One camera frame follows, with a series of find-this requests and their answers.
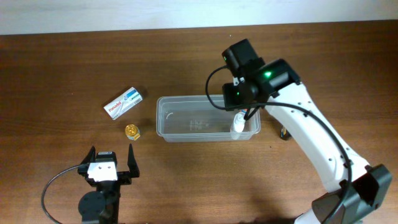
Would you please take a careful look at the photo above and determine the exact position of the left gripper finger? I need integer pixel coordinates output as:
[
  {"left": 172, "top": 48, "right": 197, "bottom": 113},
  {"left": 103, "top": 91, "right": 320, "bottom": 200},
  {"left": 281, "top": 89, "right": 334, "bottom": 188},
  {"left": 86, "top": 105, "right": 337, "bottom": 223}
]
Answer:
[
  {"left": 127, "top": 144, "right": 140, "bottom": 178},
  {"left": 81, "top": 146, "right": 96, "bottom": 164}
]

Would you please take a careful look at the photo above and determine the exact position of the white Calamine lotion bottle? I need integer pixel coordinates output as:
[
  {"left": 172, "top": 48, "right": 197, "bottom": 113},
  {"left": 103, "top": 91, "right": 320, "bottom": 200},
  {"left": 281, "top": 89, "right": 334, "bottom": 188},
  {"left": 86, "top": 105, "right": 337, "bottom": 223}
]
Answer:
[{"left": 230, "top": 112, "right": 246, "bottom": 140}]

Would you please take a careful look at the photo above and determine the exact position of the dark bottle white cap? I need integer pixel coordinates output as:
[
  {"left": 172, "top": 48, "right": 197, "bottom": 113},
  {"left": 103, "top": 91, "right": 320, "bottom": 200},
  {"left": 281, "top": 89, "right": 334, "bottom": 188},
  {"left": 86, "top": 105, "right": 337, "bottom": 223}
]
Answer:
[{"left": 280, "top": 126, "right": 292, "bottom": 141}]

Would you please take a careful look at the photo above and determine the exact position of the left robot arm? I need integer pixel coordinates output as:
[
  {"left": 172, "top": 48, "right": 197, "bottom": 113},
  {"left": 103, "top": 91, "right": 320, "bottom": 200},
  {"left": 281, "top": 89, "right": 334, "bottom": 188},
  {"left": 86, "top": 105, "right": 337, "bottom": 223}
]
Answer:
[{"left": 78, "top": 144, "right": 140, "bottom": 224}]

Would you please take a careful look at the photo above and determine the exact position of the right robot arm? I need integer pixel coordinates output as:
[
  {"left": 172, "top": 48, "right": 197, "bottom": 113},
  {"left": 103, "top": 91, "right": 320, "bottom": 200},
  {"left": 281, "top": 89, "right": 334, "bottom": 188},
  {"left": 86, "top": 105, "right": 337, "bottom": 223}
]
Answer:
[{"left": 222, "top": 39, "right": 392, "bottom": 223}]

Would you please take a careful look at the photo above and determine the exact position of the clear plastic container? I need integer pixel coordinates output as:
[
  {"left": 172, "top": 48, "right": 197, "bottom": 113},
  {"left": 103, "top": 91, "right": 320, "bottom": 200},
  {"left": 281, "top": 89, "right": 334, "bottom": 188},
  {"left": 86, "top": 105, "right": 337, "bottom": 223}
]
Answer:
[{"left": 156, "top": 95, "right": 261, "bottom": 142}]

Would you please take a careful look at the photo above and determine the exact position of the gold lid balm jar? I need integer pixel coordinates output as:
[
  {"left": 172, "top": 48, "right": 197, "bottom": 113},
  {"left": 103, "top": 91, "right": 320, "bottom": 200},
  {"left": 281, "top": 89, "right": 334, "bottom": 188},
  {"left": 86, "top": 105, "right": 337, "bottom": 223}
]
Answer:
[{"left": 125, "top": 124, "right": 141, "bottom": 141}]

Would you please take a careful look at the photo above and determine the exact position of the white Panadol box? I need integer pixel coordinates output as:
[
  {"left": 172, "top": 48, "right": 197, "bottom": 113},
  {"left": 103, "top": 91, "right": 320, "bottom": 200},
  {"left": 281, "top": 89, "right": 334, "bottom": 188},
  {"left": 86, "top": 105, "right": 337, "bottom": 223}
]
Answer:
[{"left": 103, "top": 87, "right": 143, "bottom": 120}]

